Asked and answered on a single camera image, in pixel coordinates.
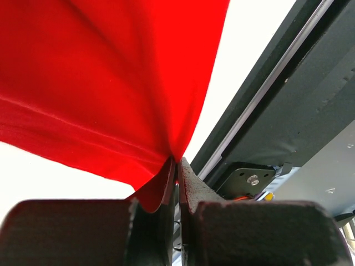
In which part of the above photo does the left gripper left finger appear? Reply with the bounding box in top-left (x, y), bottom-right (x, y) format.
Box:
top-left (1, 158), bottom-right (176, 265)

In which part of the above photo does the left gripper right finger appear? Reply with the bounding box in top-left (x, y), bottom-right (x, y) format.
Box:
top-left (177, 158), bottom-right (349, 265)

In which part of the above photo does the red t shirt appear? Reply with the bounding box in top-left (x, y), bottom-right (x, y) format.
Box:
top-left (0, 0), bottom-right (231, 213)

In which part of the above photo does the left white cable duct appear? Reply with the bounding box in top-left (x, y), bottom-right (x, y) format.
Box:
top-left (262, 162), bottom-right (293, 193)

